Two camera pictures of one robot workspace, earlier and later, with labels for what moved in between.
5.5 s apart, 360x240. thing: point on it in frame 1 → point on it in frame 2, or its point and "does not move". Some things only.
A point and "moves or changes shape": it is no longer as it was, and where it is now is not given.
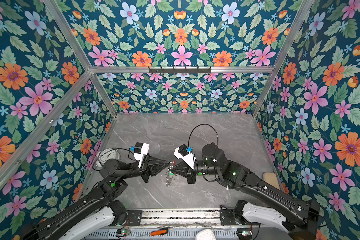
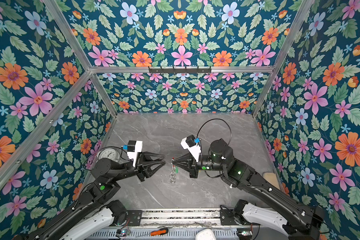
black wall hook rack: x=179 y=70 does not move
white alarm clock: x=104 y=154 does not move
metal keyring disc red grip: x=169 y=175 moves or changes shape
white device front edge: x=206 y=234 does not move
